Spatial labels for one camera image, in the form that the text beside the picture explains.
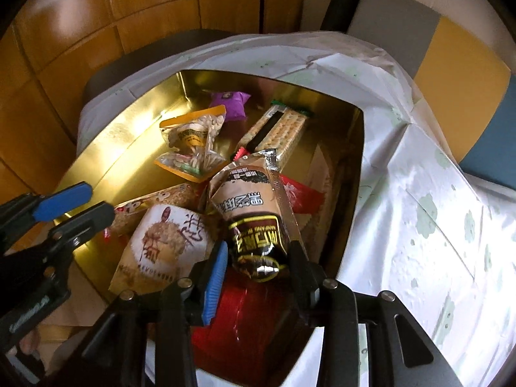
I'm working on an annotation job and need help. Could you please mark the wooden wardrobe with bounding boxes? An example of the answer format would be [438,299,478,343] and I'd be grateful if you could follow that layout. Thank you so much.
[0,0,335,226]

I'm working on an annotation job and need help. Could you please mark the green-ended cracker packet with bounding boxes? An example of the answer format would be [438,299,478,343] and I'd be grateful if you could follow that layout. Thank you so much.
[238,100,313,170]

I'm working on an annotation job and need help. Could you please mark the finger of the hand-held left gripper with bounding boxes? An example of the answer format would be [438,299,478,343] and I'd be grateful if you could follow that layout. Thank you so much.
[40,202,115,263]
[0,183,93,234]

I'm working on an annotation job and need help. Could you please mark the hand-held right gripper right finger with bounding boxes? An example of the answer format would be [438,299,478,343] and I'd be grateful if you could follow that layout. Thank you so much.
[287,241,464,387]

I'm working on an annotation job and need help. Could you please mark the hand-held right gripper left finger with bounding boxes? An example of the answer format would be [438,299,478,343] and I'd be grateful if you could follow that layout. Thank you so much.
[70,241,230,387]

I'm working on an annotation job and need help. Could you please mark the red patterned roll packet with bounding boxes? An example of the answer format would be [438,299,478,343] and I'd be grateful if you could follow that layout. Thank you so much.
[105,183,202,243]

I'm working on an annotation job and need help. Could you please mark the white cloud-print tablecloth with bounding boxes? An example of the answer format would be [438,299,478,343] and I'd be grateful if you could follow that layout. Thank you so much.
[78,30,490,387]

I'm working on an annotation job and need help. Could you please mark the clear golden floss cake packet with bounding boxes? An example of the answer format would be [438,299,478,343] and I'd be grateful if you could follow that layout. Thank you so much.
[108,203,216,297]

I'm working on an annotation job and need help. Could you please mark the orange nut packet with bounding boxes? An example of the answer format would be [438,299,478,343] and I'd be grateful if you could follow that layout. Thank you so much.
[154,105,228,182]

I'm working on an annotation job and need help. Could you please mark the black and brown bun packet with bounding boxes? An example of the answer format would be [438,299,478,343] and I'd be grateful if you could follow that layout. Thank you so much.
[207,148,303,283]

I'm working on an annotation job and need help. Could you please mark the purple snack packet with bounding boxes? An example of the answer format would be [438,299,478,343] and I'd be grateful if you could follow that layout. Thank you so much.
[210,90,251,122]

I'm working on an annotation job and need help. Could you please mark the red and white cake packet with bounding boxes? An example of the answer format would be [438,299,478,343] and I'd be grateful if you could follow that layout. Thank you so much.
[278,173,325,214]

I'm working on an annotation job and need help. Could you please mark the person's left hand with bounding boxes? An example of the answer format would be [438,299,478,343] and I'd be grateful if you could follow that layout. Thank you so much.
[18,328,42,357]

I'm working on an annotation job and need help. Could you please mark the gold tin box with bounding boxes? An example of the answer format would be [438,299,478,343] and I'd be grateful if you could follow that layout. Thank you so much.
[52,69,365,387]

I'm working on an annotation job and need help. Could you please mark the large red snack packet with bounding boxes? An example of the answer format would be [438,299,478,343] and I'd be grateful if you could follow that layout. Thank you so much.
[191,278,307,367]

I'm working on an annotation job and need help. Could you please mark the grey yellow blue chair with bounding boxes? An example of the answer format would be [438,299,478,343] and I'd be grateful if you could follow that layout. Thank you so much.
[347,0,516,194]

